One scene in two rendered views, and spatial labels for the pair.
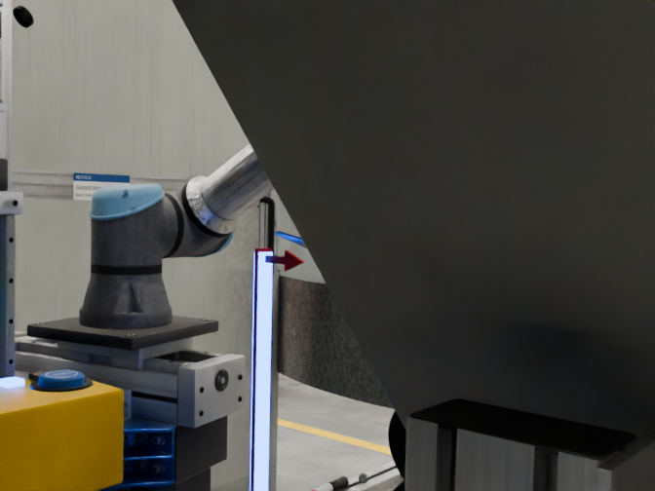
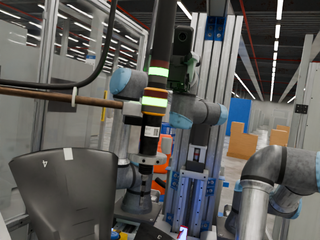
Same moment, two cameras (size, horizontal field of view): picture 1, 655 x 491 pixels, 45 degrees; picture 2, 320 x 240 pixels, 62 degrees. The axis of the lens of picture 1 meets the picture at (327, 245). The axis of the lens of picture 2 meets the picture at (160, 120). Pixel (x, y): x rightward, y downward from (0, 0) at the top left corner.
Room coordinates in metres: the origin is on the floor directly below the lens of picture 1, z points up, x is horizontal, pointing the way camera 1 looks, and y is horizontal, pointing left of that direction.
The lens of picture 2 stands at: (0.55, -0.64, 1.56)
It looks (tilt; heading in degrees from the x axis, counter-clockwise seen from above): 4 degrees down; 73
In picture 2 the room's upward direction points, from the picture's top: 8 degrees clockwise
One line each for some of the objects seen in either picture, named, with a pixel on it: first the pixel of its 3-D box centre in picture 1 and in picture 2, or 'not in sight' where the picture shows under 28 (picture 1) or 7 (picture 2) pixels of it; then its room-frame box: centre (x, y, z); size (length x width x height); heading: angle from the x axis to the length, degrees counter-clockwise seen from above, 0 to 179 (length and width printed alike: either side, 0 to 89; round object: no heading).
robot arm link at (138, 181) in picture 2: not in sight; (139, 174); (0.87, 0.56, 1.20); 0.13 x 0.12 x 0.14; 17
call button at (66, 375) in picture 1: (61, 381); (112, 235); (0.72, 0.24, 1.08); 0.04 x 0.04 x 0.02
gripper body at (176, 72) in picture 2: not in sight; (178, 74); (0.79, 0.00, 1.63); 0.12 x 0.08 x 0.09; 61
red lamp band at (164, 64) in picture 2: not in sight; (159, 65); (0.68, -0.19, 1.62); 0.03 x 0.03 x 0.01
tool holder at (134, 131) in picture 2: not in sight; (145, 132); (0.67, -0.19, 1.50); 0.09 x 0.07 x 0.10; 175
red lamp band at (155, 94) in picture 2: not in sight; (155, 94); (0.68, -0.19, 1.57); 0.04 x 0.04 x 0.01
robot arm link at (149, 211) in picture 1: (130, 223); (248, 194); (1.32, 0.33, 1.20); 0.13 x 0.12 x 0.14; 144
